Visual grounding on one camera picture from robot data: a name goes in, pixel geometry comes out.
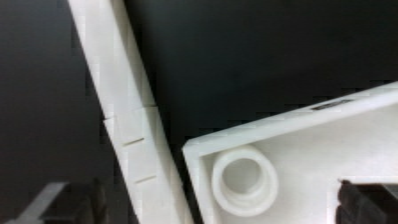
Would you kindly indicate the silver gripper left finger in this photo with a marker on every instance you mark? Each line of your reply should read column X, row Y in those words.
column 70, row 203

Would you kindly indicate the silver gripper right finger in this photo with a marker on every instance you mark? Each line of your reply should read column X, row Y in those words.
column 369, row 203

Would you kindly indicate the white square tabletop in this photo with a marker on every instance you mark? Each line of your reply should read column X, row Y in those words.
column 269, row 166

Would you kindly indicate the white front fence wall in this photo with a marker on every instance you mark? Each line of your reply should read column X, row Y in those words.
column 131, row 111

